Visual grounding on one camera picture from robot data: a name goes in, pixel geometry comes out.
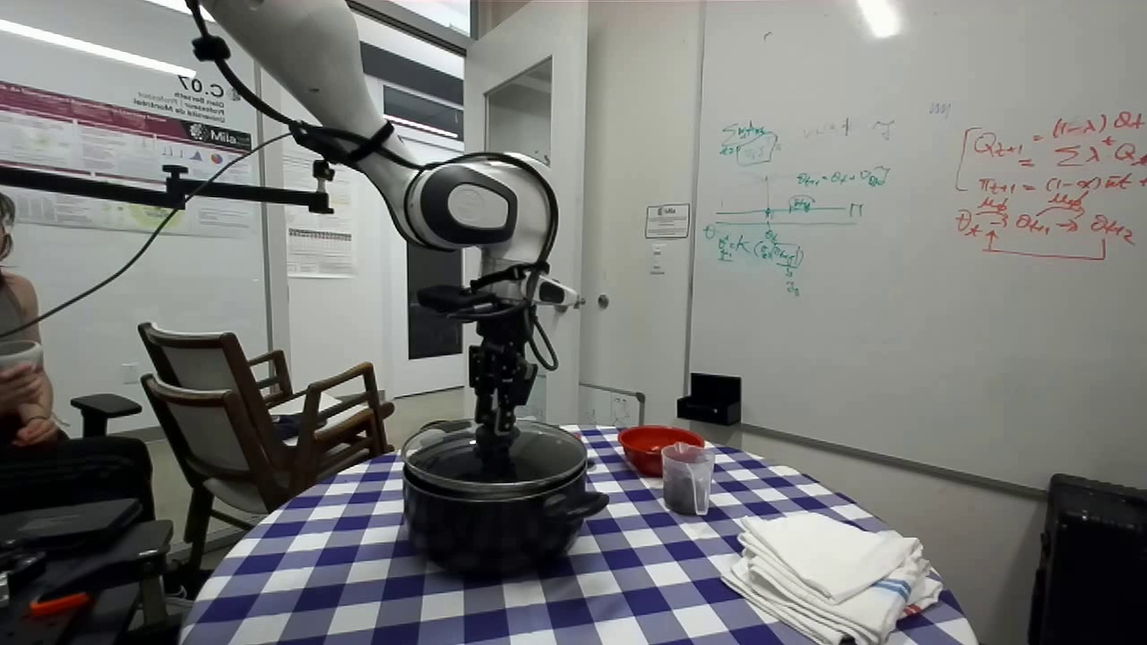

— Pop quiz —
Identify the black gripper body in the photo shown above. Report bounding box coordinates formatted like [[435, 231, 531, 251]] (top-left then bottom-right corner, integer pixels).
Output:
[[461, 304, 542, 408]]

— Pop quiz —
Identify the glass pot lid black knob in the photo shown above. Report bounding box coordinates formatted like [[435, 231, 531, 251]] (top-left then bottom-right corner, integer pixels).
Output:
[[403, 419, 595, 502]]

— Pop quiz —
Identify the black cooking pot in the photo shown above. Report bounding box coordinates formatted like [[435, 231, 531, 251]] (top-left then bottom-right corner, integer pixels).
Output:
[[398, 457, 613, 587]]

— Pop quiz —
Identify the white door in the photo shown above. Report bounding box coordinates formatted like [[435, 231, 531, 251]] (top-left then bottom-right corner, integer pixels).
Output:
[[461, 10, 590, 429]]

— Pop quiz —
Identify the red bowl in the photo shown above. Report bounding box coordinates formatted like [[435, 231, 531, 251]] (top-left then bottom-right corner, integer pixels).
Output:
[[615, 421, 709, 478]]

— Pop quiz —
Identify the clear plastic measuring cup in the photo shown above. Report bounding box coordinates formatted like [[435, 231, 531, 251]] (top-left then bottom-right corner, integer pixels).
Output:
[[656, 439, 720, 520]]

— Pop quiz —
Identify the black whiteboard eraser holder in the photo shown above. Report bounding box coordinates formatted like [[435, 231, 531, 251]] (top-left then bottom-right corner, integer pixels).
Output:
[[673, 367, 748, 429]]

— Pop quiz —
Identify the blue white checkered tablecloth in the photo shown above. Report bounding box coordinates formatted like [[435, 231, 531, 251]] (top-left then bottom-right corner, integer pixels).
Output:
[[176, 421, 981, 645]]

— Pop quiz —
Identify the small white door sign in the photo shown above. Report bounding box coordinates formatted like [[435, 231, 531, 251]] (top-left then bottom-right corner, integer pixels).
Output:
[[643, 200, 697, 244]]

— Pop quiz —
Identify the wooden armchair grey cushion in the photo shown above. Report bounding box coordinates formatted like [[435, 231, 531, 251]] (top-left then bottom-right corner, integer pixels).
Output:
[[136, 359, 398, 592], [131, 317, 296, 416]]

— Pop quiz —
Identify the white folded towel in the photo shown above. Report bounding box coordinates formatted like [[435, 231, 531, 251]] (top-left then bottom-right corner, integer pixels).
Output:
[[735, 508, 932, 606]]

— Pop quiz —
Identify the black office chair armrest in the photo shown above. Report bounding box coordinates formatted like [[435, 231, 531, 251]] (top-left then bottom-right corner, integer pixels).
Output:
[[67, 390, 148, 439]]

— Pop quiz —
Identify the white towel blue stripe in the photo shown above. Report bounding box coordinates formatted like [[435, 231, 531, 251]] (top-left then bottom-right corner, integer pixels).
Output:
[[716, 549, 949, 645]]

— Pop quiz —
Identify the whiteboard with writing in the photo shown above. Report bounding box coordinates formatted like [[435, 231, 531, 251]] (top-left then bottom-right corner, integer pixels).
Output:
[[687, 0, 1147, 495]]

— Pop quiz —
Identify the flat black case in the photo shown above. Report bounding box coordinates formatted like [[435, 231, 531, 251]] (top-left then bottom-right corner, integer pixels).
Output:
[[0, 495, 148, 558]]

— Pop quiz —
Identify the black horizontal boom bar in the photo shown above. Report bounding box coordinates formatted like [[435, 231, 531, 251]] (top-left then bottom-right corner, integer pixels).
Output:
[[0, 157, 341, 220]]

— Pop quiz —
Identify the seated person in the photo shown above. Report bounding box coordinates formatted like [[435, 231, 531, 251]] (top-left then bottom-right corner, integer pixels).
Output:
[[0, 188, 159, 520]]

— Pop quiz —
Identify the thin black cable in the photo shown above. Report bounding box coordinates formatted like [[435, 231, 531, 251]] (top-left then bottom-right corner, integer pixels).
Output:
[[0, 125, 296, 343]]

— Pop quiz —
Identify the orange handled tool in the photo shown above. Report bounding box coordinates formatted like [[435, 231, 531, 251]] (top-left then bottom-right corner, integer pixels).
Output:
[[22, 587, 98, 622]]

